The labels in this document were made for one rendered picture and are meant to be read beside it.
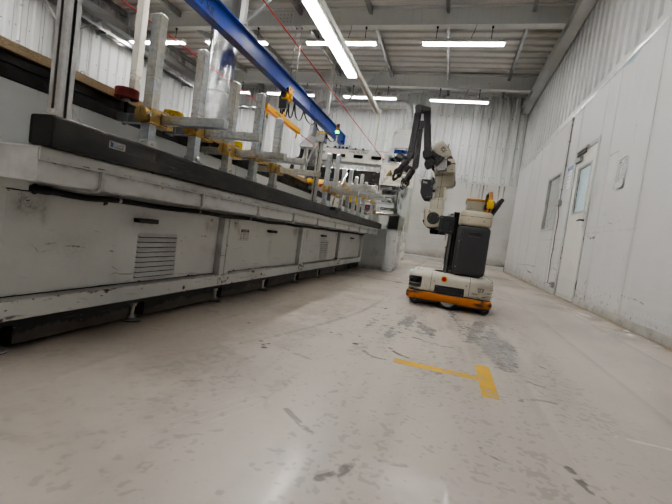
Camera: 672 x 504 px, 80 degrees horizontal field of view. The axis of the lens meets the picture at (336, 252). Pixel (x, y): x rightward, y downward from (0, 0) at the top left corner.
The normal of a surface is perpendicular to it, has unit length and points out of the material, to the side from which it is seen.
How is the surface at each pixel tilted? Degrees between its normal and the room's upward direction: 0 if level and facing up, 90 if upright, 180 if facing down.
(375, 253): 90
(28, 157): 90
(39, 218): 90
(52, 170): 90
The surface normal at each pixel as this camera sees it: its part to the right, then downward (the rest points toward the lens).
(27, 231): 0.95, 0.15
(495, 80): -0.27, 0.01
